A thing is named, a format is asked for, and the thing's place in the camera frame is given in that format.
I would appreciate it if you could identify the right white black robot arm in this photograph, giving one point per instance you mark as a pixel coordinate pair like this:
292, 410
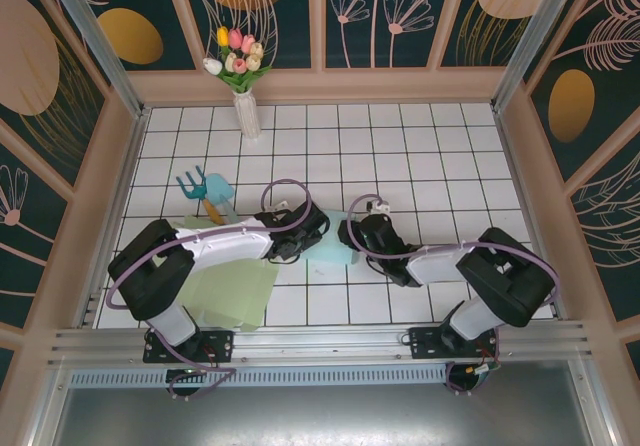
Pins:
435, 266

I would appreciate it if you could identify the aluminium mounting rail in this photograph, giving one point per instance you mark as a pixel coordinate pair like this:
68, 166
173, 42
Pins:
320, 348

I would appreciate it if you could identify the green circuit board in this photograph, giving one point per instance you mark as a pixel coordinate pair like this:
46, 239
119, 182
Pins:
485, 370

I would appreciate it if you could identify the light green paper box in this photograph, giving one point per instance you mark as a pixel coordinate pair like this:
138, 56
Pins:
235, 291

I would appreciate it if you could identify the artificial tulip bouquet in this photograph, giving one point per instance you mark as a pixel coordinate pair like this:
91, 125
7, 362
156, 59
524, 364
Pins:
240, 61

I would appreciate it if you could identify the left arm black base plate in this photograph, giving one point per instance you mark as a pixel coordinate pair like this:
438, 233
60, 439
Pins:
220, 346

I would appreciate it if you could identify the light blue paper box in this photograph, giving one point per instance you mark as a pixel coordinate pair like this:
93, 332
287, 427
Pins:
332, 253

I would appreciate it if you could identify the right aluminium frame post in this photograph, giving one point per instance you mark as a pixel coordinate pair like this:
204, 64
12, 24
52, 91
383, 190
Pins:
530, 41

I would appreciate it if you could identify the left aluminium frame post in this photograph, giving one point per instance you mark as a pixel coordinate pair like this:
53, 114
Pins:
110, 61

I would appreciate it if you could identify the white ribbed vase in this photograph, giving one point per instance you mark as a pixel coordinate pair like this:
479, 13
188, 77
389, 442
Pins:
248, 116

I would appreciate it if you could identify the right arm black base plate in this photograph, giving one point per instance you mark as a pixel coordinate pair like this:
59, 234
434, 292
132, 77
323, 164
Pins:
425, 343

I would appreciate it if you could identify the grey metal sheet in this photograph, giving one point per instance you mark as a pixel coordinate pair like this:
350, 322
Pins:
320, 416

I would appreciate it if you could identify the aluminium frame post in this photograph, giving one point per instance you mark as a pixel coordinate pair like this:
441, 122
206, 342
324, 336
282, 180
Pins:
110, 61
530, 41

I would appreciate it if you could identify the light blue toy trowel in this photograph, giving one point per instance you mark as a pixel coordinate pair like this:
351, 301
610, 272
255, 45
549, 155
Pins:
220, 188

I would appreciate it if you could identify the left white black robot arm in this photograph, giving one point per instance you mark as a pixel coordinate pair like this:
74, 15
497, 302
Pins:
225, 243

